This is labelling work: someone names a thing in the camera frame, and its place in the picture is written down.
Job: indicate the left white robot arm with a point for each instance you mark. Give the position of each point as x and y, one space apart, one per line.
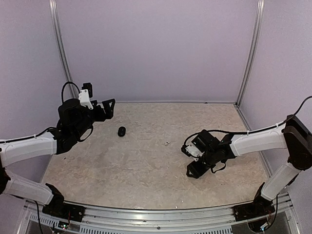
75 118

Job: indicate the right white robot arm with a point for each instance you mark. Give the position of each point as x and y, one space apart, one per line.
290 135

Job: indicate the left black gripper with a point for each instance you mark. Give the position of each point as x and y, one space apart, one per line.
108 112

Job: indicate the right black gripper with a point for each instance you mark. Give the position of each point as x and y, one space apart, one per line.
196 171

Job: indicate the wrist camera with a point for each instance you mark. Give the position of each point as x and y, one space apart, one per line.
191 151
85 94

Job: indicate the black earbud charging case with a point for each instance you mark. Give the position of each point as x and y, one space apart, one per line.
121 131

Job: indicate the front aluminium rail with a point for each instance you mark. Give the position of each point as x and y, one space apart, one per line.
105 220

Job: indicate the right aluminium frame post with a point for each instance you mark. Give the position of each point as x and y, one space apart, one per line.
252 51

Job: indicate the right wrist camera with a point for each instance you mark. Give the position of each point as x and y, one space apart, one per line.
191 151

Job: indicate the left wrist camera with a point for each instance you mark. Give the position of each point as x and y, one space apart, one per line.
85 94

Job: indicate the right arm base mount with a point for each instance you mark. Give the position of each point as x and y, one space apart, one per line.
252 210

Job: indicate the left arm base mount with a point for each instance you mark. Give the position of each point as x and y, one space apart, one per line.
64 210

